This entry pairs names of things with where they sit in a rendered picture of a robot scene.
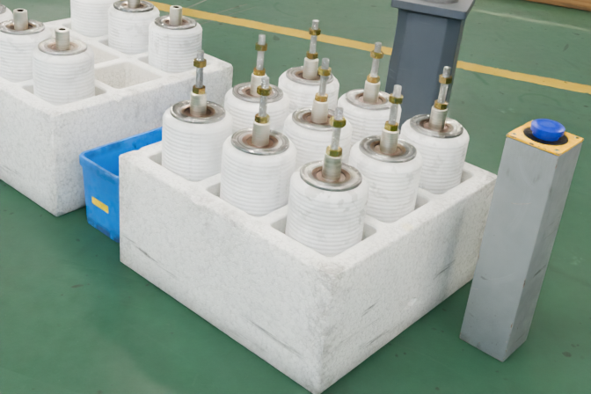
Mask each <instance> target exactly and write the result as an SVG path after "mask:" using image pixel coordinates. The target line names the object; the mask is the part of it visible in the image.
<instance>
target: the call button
mask: <svg viewBox="0 0 591 394"><path fill-rule="evenodd" d="M530 129H531V130H532V131H533V132H532V134H533V136H535V137H536V138H539V139H541V140H545V141H551V142H553V141H557V140H558V139H559V137H561V136H563V135H564V132H565V127H564V126H563V125H562V124H560V123H559V122H557V121H554V120H549V119H536V120H533V121H531V125H530Z"/></svg>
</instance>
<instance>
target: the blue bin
mask: <svg viewBox="0 0 591 394"><path fill-rule="evenodd" d="M162 129H163V127H160V128H155V129H151V130H149V131H146V132H143V133H140V134H138V135H133V136H130V137H127V138H124V139H121V140H119V141H116V142H110V143H108V144H105V145H102V146H99V147H97V148H94V149H91V150H86V151H84V152H82V153H81V154H80V155H79V163H80V165H81V166H83V176H84V196H85V206H86V215H87V222H88V223H89V224H90V225H91V226H93V227H94V228H96V229H97V230H99V231H101V232H102V233H104V234H105V235H107V236H108V237H110V238H111V239H112V240H113V241H115V242H117V243H119V242H120V173H119V156H120V155H121V154H124V153H127V152H129V151H132V150H139V149H140V148H142V147H145V146H148V145H151V144H153V143H156V142H161V141H162V132H163V130H162Z"/></svg>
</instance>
